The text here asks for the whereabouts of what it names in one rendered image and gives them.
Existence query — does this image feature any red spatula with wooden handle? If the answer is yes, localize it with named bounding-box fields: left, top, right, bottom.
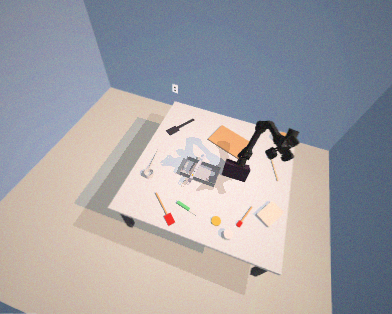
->
left=156, top=192, right=175, bottom=226

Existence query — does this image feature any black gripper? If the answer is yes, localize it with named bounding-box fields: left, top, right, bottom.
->
left=265, top=135, right=300, bottom=160

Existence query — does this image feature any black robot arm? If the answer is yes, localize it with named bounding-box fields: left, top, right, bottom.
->
left=236, top=121, right=300, bottom=167

